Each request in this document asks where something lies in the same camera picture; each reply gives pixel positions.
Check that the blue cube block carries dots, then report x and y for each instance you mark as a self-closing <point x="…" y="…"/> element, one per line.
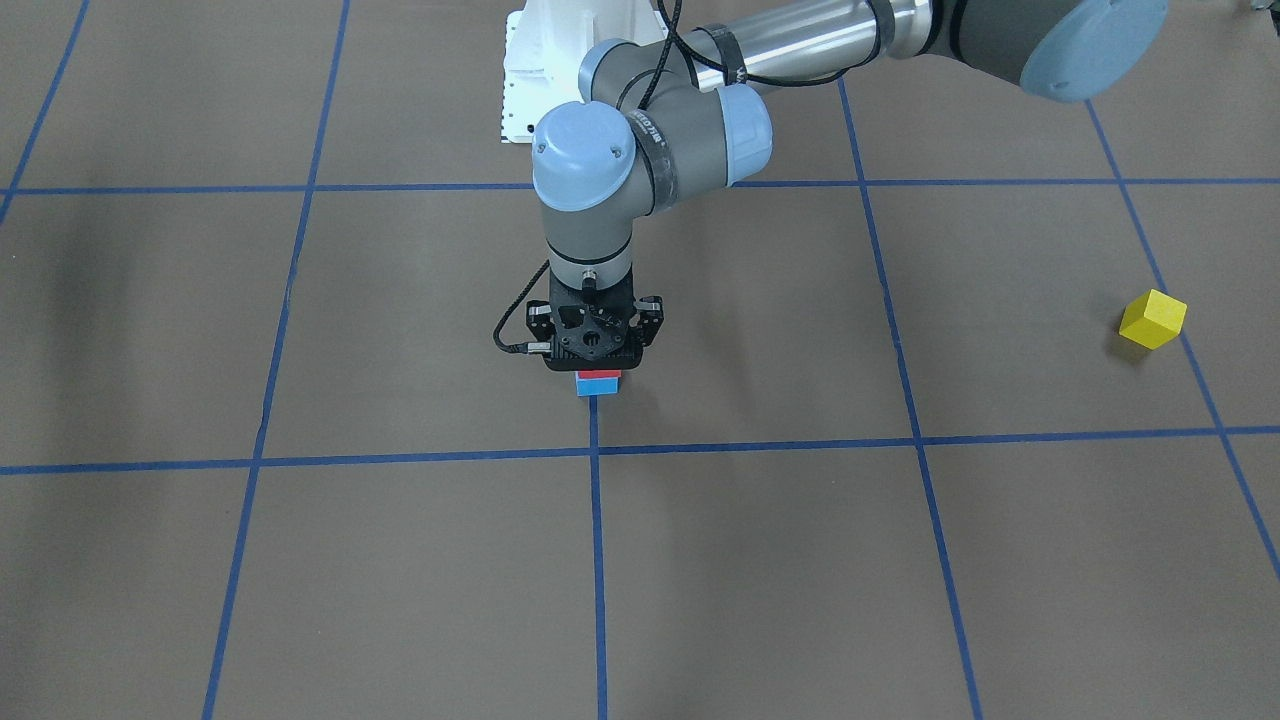
<point x="592" y="387"/>

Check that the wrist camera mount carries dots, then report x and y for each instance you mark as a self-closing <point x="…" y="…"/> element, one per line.
<point x="588" y="337"/>

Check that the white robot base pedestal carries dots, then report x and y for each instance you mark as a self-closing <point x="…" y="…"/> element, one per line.
<point x="545" y="44"/>

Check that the yellow cube block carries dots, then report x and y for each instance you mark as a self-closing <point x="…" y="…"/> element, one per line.
<point x="1153" y="319"/>

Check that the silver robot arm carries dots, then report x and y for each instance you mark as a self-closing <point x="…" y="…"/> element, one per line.
<point x="660" y="123"/>

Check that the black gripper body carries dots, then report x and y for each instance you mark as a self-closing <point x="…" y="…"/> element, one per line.
<point x="652" y="318"/>

